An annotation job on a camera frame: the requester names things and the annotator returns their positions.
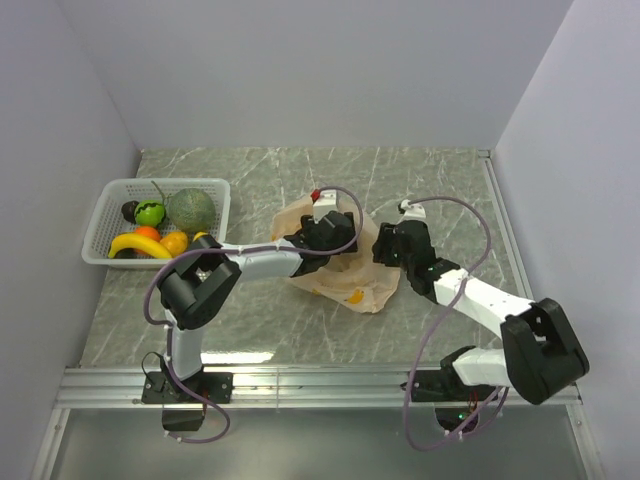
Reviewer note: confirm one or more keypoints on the orange translucent plastic bag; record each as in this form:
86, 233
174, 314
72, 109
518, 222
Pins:
352, 279

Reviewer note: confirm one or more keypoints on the small yellow lemon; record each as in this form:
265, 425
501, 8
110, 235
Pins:
199, 235

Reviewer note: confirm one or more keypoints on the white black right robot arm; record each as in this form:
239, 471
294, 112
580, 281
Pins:
540, 353

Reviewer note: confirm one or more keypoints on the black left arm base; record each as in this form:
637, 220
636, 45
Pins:
187, 395

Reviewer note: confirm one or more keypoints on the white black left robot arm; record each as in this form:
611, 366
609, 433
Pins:
195, 289

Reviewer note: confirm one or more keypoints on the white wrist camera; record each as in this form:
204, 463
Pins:
411, 211
324, 201

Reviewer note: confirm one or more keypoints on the white edge rail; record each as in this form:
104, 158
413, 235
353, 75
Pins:
515, 259

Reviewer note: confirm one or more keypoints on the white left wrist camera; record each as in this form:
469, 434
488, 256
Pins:
324, 201

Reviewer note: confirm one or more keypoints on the bright green watermelon toy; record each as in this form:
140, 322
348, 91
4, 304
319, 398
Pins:
150, 213

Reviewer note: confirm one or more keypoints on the yellow mango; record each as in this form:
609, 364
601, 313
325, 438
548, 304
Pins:
175, 242

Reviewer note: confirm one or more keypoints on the yellow banana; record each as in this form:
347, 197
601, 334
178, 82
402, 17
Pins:
147, 245

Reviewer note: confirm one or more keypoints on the orange fruit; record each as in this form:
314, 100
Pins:
149, 232

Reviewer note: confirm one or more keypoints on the white plastic basket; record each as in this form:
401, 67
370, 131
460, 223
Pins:
107, 221

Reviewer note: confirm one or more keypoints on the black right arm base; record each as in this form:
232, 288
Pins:
442, 385

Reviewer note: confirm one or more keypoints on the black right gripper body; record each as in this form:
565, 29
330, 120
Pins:
388, 251

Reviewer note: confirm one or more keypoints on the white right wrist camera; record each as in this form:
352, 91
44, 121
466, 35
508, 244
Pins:
411, 211

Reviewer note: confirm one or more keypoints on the netted green melon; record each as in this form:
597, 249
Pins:
191, 210

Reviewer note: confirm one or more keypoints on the dark brown round fruit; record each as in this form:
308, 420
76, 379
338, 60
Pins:
128, 210

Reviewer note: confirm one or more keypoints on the dark green avocado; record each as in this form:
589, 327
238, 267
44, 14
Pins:
122, 254

